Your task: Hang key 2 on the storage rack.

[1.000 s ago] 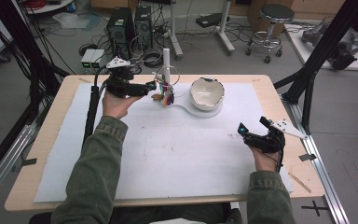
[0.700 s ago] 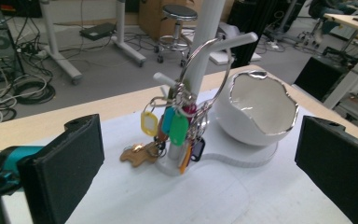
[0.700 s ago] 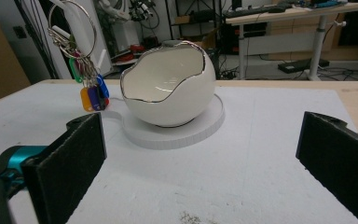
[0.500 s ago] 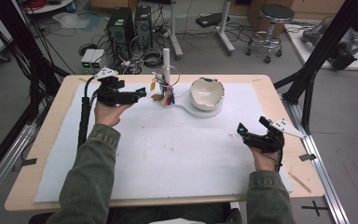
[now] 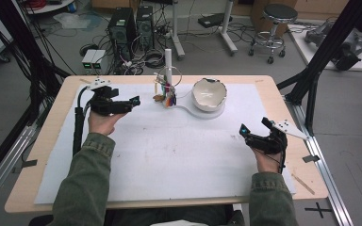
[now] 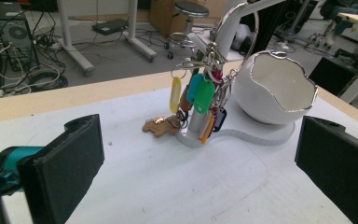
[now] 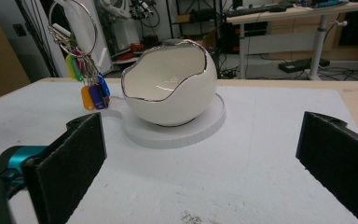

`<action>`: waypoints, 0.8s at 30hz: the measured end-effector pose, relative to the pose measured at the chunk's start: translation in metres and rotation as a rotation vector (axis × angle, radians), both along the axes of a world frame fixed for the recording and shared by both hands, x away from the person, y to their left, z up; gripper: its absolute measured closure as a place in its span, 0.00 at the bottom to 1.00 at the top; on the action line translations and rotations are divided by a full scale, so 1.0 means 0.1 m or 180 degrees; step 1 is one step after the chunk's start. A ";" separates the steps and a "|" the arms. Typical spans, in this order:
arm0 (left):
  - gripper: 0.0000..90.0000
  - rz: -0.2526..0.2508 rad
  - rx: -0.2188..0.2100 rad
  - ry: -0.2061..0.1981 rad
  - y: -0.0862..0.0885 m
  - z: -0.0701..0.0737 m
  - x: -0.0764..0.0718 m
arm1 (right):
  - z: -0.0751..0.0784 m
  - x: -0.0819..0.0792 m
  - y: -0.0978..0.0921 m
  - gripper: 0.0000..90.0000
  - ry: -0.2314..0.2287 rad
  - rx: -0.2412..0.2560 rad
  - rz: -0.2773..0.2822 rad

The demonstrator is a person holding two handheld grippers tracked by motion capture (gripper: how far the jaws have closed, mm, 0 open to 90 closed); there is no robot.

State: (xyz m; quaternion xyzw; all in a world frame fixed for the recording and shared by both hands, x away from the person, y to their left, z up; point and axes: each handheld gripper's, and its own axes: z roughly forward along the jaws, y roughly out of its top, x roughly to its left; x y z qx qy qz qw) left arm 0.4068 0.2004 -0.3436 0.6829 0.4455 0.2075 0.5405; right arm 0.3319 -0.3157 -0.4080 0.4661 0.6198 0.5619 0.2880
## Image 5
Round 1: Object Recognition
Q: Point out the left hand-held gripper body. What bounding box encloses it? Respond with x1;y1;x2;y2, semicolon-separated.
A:
86;77;134;117

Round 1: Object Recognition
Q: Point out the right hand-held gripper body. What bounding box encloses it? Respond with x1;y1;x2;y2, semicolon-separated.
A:
244;119;310;155

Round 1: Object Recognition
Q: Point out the keyring with colourful key tags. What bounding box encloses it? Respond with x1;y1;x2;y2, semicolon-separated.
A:
153;65;184;109

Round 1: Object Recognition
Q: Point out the white key stand with peg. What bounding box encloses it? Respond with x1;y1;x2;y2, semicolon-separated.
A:
153;48;226;121

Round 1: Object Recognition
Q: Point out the person's right hand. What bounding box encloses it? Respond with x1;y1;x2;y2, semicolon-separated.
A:
253;148;284;174

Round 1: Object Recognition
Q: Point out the person's left hand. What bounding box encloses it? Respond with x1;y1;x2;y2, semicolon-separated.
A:
88;109;130;137

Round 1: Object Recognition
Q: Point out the white power supply box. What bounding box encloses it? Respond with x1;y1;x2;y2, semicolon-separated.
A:
81;49;98;71
90;49;107;71

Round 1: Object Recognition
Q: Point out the grey tape piece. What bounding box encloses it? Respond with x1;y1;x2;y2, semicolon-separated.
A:
302;154;321;164

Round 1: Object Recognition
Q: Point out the thin wooden stick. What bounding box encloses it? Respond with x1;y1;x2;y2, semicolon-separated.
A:
291;173;316;196

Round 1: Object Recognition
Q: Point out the white cracked-edge bowl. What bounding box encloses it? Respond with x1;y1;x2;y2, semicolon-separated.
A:
190;77;228;113

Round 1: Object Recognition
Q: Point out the large black computer tower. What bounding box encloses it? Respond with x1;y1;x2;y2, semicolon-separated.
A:
107;7;137;61

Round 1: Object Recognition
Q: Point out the white foam mat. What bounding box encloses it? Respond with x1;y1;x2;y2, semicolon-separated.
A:
33;82;297;205

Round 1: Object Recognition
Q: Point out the small black computer tower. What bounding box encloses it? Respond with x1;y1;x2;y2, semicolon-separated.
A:
135;5;156;51

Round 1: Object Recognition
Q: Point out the white desk leg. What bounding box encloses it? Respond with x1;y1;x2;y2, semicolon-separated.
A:
170;0;186;61
219;0;239;57

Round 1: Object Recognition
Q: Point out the clear plastic sheet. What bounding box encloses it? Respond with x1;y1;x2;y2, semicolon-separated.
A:
53;11;92;31

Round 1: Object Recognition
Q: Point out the white platform board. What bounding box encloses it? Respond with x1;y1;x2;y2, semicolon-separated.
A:
287;22;362;73

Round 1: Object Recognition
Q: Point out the dark tape piece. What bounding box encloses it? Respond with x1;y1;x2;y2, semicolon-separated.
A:
11;158;39;174

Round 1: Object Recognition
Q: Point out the round white table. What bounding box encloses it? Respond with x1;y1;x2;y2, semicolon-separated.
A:
24;0;76;15

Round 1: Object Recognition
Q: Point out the grey machine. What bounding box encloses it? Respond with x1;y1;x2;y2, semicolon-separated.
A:
304;21;362;72

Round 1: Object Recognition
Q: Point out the round black stool on castors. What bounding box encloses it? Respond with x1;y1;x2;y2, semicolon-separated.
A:
248;3;299;65

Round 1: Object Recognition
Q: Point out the flat black device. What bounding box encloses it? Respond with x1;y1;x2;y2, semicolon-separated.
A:
197;12;234;29

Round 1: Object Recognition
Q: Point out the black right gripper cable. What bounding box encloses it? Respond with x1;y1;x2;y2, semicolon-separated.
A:
262;150;288;174

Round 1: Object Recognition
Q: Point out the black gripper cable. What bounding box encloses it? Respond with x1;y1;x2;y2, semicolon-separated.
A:
72;86;93;157
262;150;288;174

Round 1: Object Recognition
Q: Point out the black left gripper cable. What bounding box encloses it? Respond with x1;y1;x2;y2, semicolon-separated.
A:
72;86;93;157

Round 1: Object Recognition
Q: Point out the coiled black cable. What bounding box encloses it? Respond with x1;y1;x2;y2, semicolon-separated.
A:
143;49;167;70

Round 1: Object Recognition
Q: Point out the long aluminium rail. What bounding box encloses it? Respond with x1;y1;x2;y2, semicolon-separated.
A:
284;93;354;226

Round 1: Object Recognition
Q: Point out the black metal frame strut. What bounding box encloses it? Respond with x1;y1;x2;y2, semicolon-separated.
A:
276;0;362;137

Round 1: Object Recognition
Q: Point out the black metal frame with cables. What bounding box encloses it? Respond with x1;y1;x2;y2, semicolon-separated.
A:
0;0;72;189

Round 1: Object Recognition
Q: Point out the short aluminium rail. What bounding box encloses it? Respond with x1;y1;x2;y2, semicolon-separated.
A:
0;125;39;215

